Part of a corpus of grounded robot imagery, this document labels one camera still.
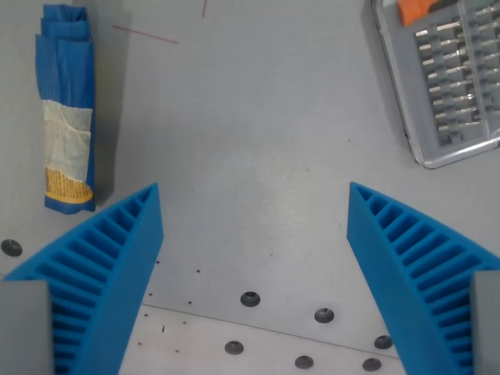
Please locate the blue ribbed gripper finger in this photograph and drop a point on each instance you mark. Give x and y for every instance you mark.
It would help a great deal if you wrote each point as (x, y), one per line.
(129, 250)
(379, 250)

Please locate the folded blue bag with tape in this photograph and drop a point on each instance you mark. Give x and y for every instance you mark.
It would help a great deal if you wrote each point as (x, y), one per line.
(66, 70)

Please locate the black countersunk table screw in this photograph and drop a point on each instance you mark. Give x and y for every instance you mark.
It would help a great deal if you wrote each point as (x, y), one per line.
(233, 347)
(371, 364)
(323, 315)
(11, 247)
(383, 342)

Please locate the clear plastic bit set case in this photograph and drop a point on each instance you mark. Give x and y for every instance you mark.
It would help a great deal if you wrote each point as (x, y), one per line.
(406, 97)

